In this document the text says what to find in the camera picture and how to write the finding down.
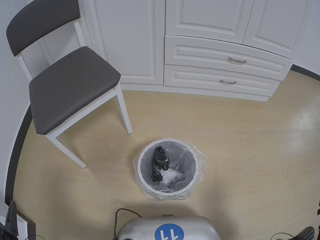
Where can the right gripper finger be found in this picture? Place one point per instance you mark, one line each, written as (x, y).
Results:
(318, 207)

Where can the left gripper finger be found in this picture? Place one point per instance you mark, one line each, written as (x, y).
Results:
(12, 219)

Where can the clear plastic bag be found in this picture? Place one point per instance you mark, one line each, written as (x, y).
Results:
(200, 174)

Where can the white printed wrapper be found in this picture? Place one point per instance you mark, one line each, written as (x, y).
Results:
(172, 177)

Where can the black plastic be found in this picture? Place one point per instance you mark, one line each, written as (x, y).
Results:
(158, 161)

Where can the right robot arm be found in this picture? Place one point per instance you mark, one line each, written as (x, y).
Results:
(305, 232)

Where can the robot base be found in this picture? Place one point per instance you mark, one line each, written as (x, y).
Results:
(170, 226)

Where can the white trash bin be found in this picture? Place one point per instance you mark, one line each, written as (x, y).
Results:
(139, 167)

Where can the white chair grey cushions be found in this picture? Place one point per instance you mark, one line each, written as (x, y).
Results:
(70, 84)

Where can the white wardrobe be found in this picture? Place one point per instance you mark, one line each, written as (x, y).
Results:
(200, 21)

